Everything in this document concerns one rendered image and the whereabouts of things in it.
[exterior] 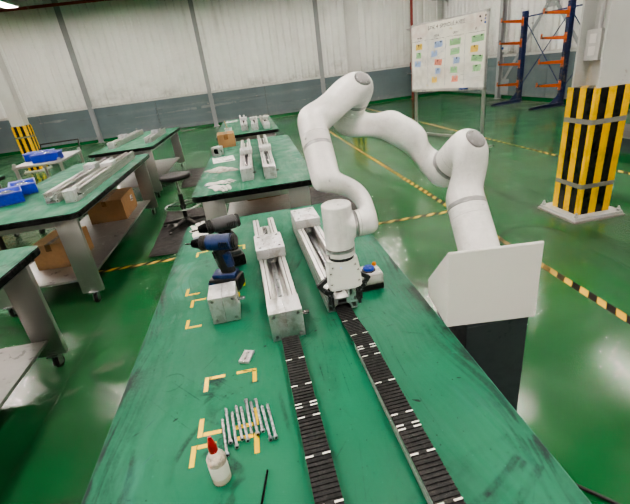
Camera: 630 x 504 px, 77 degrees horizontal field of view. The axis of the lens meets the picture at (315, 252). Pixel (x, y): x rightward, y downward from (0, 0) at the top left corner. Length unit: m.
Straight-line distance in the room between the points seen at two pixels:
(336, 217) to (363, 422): 0.51
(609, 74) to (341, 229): 3.29
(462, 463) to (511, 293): 0.53
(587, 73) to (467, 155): 3.07
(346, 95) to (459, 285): 0.65
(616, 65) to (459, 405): 3.48
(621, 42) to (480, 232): 3.04
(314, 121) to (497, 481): 0.99
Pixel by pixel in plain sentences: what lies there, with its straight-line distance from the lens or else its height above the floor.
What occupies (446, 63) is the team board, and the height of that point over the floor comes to 1.34.
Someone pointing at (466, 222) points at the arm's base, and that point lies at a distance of 1.28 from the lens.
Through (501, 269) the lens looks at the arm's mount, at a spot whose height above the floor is 0.95.
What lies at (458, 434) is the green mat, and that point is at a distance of 0.96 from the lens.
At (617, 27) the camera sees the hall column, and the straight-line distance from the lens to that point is 4.10.
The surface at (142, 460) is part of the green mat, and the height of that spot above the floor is 0.78.
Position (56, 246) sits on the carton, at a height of 0.42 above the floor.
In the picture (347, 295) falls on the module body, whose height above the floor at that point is 0.82.
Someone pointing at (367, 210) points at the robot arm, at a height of 1.13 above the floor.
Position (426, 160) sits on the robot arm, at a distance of 1.42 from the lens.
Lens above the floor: 1.50
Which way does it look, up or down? 24 degrees down
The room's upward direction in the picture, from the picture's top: 7 degrees counter-clockwise
